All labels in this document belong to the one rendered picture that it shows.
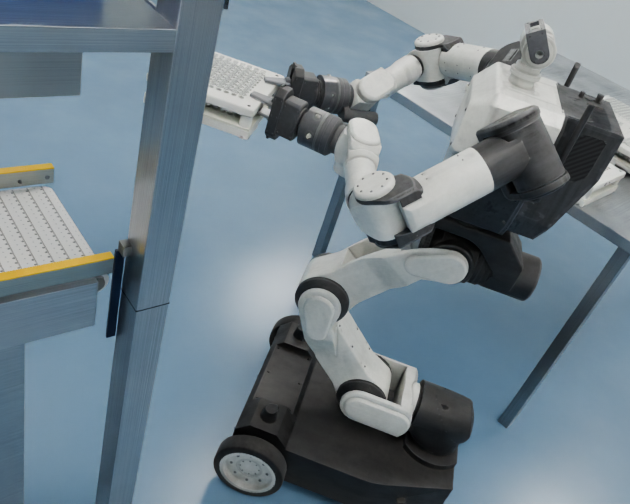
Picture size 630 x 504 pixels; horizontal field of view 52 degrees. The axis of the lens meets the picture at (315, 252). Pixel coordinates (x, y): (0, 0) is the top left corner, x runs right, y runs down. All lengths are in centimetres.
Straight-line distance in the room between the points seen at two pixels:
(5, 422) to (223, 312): 120
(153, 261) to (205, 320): 132
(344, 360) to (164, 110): 108
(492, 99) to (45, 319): 89
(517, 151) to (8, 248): 87
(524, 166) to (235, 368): 133
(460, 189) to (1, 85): 75
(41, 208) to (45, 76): 25
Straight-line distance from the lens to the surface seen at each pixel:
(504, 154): 117
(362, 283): 161
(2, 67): 110
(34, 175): 128
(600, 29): 569
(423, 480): 193
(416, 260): 151
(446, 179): 114
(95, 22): 81
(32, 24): 78
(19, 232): 118
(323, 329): 166
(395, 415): 183
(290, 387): 194
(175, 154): 92
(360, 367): 179
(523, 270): 157
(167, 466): 194
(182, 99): 88
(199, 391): 212
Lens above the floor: 161
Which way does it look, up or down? 35 degrees down
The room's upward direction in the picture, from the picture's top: 19 degrees clockwise
